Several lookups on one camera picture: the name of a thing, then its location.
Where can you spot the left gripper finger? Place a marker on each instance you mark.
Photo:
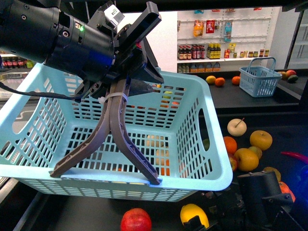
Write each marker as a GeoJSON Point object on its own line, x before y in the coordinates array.
{"type": "Point", "coordinates": [91, 144]}
{"type": "Point", "coordinates": [121, 137]}

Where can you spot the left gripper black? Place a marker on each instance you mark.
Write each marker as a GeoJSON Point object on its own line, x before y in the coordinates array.
{"type": "Point", "coordinates": [134, 59]}

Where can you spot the large teal plastic basket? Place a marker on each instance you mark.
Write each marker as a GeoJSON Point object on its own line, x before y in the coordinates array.
{"type": "Point", "coordinates": [167, 126]}

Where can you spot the yellow lemon large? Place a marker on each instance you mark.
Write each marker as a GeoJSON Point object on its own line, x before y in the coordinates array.
{"type": "Point", "coordinates": [191, 210]}

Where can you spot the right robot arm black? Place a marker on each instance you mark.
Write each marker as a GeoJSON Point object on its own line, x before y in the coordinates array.
{"type": "Point", "coordinates": [256, 203]}

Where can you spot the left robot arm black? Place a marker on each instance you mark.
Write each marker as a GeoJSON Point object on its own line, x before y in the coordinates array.
{"type": "Point", "coordinates": [112, 64]}

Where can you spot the far lemon yellow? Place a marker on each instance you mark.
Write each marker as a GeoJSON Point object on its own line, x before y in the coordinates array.
{"type": "Point", "coordinates": [211, 79]}

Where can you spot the white retail shelf with bottles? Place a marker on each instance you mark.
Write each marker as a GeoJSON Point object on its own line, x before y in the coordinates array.
{"type": "Point", "coordinates": [223, 40]}

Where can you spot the drinks shelf left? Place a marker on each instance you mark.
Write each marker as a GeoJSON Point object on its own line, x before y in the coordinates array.
{"type": "Point", "coordinates": [11, 61]}

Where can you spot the red apple front shelf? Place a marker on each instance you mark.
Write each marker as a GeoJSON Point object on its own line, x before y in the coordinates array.
{"type": "Point", "coordinates": [233, 162]}

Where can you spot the white zip tie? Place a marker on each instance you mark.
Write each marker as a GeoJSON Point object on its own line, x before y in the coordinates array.
{"type": "Point", "coordinates": [102, 100]}

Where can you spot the red apple bottom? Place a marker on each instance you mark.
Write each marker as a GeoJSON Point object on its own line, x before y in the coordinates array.
{"type": "Point", "coordinates": [136, 219]}

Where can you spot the far mandarin orange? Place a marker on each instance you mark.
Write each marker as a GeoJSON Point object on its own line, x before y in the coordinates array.
{"type": "Point", "coordinates": [220, 81]}

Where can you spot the green lime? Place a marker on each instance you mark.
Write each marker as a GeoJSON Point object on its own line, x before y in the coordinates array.
{"type": "Point", "coordinates": [206, 144]}

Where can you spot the far orange by basket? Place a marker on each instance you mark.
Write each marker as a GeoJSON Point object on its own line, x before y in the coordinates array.
{"type": "Point", "coordinates": [236, 80]}

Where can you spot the orange near pears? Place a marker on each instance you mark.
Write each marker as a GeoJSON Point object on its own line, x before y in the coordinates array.
{"type": "Point", "coordinates": [230, 144]}

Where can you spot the white pear with stem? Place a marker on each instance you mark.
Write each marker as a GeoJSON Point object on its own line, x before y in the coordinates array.
{"type": "Point", "coordinates": [236, 127]}

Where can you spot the small blue shopping basket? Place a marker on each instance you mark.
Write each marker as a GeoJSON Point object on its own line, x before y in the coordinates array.
{"type": "Point", "coordinates": [259, 81]}

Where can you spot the yellow orange fruit front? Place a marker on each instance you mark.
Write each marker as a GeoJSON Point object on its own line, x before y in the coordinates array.
{"type": "Point", "coordinates": [247, 159]}

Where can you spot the small green-yellow fruit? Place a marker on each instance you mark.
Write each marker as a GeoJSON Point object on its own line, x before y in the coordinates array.
{"type": "Point", "coordinates": [257, 151]}

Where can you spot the yellow apple pear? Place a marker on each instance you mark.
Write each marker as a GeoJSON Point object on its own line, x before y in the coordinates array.
{"type": "Point", "coordinates": [261, 139]}

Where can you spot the brown kiwi pear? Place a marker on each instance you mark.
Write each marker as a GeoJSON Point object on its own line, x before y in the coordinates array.
{"type": "Point", "coordinates": [276, 171]}

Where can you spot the red chili pepper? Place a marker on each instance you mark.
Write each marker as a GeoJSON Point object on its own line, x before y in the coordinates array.
{"type": "Point", "coordinates": [297, 156]}

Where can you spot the large orange tangerine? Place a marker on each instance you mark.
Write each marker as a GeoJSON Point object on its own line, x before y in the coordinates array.
{"type": "Point", "coordinates": [286, 190]}

